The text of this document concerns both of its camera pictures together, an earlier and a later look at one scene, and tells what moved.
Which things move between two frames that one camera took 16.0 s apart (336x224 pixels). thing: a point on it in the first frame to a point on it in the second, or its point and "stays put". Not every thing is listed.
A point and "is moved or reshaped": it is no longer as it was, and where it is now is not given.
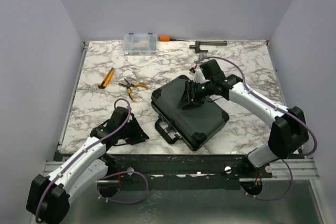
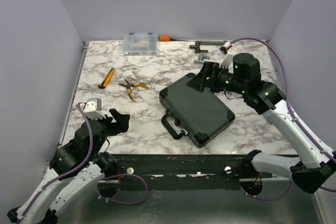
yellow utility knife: x=107 y=78 stays put
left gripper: x=139 y=135 to x=121 y=125
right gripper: x=189 y=98 to x=198 y=82
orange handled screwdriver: x=166 y=38 stays put
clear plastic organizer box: x=140 y=44 stays put
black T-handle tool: x=198 y=43 stays put
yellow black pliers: x=128 y=85 stays put
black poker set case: x=195 y=126 is moved or reshaped
